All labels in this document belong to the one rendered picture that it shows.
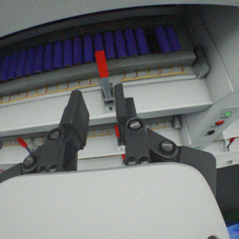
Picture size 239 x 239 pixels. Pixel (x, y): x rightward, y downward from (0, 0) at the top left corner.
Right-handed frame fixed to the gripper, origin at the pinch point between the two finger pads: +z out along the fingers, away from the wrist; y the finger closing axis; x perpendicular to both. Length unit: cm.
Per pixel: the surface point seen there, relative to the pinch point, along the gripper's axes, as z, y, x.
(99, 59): 9.7, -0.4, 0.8
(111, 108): 9.2, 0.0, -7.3
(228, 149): 16, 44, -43
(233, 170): 22, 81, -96
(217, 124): 9.1, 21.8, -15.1
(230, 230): -13, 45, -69
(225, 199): 4, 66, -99
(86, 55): 17.3, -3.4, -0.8
